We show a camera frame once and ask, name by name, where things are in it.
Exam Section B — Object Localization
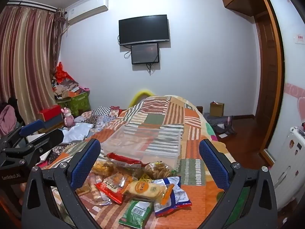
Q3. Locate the red gift box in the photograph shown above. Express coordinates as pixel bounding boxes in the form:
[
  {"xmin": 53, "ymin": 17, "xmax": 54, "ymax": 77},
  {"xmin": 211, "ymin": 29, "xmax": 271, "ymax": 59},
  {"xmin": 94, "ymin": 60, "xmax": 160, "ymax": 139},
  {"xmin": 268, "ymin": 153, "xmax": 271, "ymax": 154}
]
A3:
[{"xmin": 37, "ymin": 105, "xmax": 63, "ymax": 122}]

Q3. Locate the checkered patchwork quilt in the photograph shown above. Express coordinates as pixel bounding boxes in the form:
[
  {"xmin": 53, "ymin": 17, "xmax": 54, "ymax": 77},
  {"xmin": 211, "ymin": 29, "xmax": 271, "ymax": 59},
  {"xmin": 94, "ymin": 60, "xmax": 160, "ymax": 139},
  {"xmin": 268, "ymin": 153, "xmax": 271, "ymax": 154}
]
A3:
[{"xmin": 74, "ymin": 105, "xmax": 121, "ymax": 131}]

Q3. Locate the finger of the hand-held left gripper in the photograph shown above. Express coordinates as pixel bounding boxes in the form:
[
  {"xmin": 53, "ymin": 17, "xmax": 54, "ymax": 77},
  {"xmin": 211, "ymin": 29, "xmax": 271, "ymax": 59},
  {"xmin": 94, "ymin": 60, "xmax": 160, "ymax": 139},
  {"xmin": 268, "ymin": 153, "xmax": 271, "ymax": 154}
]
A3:
[
  {"xmin": 0, "ymin": 119, "xmax": 46, "ymax": 153},
  {"xmin": 2, "ymin": 129, "xmax": 65, "ymax": 165}
]

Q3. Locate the pink wall decal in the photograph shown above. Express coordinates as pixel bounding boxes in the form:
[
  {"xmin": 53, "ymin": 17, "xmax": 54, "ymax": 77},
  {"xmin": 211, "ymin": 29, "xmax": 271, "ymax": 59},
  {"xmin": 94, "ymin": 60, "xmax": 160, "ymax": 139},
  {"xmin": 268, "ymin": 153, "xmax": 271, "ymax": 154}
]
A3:
[{"xmin": 285, "ymin": 83, "xmax": 305, "ymax": 122}]

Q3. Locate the white cabinet with stickers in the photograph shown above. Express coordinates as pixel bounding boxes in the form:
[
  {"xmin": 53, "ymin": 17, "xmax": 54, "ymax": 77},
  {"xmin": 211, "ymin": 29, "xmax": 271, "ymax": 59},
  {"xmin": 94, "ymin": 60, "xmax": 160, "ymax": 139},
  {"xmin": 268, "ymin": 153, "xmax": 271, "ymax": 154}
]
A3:
[{"xmin": 269, "ymin": 122, "xmax": 305, "ymax": 210}]

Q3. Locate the clear green-edged cracker packet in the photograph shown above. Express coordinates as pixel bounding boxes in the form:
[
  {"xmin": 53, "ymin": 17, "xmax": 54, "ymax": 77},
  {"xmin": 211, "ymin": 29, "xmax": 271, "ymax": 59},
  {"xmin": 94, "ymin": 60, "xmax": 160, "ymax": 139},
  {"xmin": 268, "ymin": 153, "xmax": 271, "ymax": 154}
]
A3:
[{"xmin": 144, "ymin": 162, "xmax": 173, "ymax": 179}]

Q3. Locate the black wall television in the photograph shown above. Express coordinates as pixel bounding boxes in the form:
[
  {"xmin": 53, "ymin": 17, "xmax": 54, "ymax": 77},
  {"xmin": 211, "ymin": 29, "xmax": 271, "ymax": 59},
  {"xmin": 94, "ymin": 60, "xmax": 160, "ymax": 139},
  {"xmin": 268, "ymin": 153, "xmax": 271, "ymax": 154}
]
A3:
[{"xmin": 119, "ymin": 15, "xmax": 170, "ymax": 46}]

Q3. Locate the green storage box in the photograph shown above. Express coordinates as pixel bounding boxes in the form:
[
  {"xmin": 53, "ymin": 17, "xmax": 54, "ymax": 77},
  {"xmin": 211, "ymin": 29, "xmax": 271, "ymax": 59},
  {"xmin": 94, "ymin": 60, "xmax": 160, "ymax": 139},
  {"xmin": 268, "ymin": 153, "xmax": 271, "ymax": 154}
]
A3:
[{"xmin": 57, "ymin": 92, "xmax": 91, "ymax": 117}]

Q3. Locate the white cloth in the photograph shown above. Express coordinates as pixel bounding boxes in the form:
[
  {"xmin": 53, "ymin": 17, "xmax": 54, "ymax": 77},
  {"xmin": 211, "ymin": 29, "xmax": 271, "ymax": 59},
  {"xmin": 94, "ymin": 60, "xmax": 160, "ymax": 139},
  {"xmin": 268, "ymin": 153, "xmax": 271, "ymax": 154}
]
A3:
[{"xmin": 63, "ymin": 123, "xmax": 94, "ymax": 144}]

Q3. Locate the red plastic bag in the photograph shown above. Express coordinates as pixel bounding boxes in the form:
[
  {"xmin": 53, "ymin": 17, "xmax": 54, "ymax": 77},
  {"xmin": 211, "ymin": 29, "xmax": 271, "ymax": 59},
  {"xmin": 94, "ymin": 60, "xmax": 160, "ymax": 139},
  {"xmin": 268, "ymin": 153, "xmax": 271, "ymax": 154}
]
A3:
[{"xmin": 54, "ymin": 62, "xmax": 75, "ymax": 83}]

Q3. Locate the pink plush toy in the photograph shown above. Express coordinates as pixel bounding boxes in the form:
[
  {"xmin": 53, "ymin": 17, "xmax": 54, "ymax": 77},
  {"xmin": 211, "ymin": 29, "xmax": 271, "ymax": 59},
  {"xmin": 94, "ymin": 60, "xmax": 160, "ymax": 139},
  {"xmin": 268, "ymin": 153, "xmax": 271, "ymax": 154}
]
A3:
[{"xmin": 61, "ymin": 107, "xmax": 75, "ymax": 127}]

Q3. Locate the patchwork striped blanket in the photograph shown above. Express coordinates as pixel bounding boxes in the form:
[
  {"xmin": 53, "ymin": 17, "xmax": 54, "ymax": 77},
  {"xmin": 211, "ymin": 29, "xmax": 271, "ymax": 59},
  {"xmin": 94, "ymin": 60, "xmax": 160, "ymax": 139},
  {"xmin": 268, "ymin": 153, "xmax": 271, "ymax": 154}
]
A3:
[{"xmin": 36, "ymin": 95, "xmax": 236, "ymax": 229}]

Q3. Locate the clear packet of round biscuits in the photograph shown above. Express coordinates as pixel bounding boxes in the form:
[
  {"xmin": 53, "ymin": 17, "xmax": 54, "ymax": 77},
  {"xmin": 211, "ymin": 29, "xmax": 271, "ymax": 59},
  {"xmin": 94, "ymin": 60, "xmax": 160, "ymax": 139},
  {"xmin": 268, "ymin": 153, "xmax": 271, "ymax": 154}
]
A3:
[{"xmin": 92, "ymin": 160, "xmax": 115, "ymax": 178}]

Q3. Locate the dark blue box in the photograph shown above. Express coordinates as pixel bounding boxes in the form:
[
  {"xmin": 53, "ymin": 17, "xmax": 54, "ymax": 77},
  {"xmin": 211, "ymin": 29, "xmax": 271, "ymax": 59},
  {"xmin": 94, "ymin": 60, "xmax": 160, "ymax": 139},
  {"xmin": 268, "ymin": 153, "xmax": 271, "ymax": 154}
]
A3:
[{"xmin": 44, "ymin": 117, "xmax": 66, "ymax": 128}]

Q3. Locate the small black wall monitor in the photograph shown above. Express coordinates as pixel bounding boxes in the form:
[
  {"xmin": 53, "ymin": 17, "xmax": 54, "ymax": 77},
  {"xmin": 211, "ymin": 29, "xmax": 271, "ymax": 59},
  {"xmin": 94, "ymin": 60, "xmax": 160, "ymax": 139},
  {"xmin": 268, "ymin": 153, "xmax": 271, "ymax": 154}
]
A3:
[{"xmin": 131, "ymin": 43, "xmax": 160, "ymax": 65}]

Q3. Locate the clear plastic container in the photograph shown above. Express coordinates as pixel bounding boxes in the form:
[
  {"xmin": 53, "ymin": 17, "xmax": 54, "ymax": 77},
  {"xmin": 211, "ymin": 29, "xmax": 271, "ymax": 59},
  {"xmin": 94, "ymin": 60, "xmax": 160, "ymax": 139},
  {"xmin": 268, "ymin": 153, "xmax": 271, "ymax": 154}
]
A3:
[{"xmin": 101, "ymin": 126, "xmax": 183, "ymax": 170}]

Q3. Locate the red white snack packet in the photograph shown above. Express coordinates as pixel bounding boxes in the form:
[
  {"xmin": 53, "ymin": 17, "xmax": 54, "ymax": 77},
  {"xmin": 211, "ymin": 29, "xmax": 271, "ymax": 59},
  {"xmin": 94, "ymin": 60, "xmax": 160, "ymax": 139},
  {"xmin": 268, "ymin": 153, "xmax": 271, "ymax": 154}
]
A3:
[{"xmin": 106, "ymin": 152, "xmax": 149, "ymax": 171}]

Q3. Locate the red orange snack packet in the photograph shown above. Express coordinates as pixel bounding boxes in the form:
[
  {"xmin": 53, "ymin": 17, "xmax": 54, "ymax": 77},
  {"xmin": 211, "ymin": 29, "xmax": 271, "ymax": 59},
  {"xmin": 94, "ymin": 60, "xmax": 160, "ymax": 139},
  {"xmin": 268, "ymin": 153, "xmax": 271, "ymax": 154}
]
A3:
[{"xmin": 95, "ymin": 173, "xmax": 134, "ymax": 204}]

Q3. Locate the green snack packet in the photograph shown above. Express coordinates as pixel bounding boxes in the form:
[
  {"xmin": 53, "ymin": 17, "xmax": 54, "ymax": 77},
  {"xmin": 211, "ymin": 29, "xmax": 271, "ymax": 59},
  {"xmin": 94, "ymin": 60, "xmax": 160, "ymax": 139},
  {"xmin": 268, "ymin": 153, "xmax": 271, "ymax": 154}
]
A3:
[{"xmin": 118, "ymin": 200, "xmax": 153, "ymax": 229}]

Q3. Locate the grey clothes pile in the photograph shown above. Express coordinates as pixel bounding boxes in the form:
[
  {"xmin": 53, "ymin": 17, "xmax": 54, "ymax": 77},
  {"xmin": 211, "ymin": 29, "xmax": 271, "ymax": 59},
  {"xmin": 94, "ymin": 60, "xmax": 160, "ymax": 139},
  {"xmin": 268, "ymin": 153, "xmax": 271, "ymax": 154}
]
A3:
[{"xmin": 204, "ymin": 114, "xmax": 237, "ymax": 135}]

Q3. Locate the clear wafer packet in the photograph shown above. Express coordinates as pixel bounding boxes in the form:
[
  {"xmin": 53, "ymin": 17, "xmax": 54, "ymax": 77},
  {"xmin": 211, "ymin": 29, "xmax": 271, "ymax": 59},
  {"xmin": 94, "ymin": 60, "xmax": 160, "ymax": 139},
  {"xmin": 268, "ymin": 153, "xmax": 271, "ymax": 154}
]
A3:
[{"xmin": 76, "ymin": 175, "xmax": 112, "ymax": 206}]

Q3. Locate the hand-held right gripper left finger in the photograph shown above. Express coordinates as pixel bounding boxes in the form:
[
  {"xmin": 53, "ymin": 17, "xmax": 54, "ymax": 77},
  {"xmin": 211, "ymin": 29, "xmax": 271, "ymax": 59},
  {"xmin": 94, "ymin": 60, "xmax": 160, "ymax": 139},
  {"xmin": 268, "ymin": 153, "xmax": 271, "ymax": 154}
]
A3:
[{"xmin": 21, "ymin": 138, "xmax": 102, "ymax": 229}]

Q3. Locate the white air conditioner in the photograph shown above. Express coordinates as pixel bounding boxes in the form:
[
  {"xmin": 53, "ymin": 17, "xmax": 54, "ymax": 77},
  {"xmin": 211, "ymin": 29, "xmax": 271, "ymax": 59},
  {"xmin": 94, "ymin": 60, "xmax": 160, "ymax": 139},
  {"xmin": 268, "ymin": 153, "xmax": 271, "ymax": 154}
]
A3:
[{"xmin": 65, "ymin": 0, "xmax": 109, "ymax": 25}]

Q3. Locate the striped pink curtain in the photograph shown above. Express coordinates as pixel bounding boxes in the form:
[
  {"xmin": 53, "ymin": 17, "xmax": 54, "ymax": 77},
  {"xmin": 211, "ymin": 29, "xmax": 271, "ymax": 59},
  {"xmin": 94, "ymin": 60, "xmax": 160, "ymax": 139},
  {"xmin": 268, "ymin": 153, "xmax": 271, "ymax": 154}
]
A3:
[{"xmin": 0, "ymin": 3, "xmax": 66, "ymax": 124}]

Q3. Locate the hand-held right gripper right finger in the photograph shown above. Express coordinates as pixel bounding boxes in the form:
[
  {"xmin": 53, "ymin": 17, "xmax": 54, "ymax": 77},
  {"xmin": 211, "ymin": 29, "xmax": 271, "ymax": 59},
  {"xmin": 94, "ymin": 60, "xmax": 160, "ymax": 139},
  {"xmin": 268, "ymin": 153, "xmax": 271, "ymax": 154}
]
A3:
[{"xmin": 199, "ymin": 138, "xmax": 278, "ymax": 229}]

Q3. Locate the yellow foam tube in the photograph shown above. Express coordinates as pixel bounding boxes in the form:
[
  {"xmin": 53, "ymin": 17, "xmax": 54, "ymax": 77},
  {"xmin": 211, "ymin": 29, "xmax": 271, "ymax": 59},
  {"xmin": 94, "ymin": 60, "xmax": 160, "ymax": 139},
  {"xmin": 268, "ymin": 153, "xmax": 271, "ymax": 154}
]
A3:
[{"xmin": 129, "ymin": 89, "xmax": 155, "ymax": 108}]

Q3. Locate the blue white snack packet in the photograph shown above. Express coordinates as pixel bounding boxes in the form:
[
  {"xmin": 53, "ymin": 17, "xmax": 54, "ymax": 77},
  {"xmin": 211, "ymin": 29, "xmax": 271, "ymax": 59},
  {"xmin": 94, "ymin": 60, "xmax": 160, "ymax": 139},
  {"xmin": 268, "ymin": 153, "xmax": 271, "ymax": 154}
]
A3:
[
  {"xmin": 152, "ymin": 176, "xmax": 192, "ymax": 207},
  {"xmin": 154, "ymin": 196, "xmax": 191, "ymax": 217}
]

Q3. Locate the brown cardboard box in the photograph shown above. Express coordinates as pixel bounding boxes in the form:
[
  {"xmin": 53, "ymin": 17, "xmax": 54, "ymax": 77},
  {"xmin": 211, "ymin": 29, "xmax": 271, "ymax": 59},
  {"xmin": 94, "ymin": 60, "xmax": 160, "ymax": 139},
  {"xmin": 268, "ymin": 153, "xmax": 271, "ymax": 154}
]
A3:
[{"xmin": 210, "ymin": 101, "xmax": 225, "ymax": 117}]

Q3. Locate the pink garment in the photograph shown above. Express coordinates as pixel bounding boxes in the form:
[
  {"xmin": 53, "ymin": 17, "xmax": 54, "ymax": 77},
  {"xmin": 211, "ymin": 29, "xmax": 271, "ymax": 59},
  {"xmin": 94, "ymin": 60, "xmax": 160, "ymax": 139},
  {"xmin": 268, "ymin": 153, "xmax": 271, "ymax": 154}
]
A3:
[{"xmin": 0, "ymin": 105, "xmax": 17, "ymax": 136}]

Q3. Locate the orange label pastry packet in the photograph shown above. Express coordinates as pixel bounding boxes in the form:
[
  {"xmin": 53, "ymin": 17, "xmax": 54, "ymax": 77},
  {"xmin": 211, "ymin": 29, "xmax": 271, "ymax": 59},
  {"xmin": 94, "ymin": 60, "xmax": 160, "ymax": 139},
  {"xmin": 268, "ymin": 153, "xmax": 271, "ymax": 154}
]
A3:
[{"xmin": 123, "ymin": 180, "xmax": 174, "ymax": 206}]

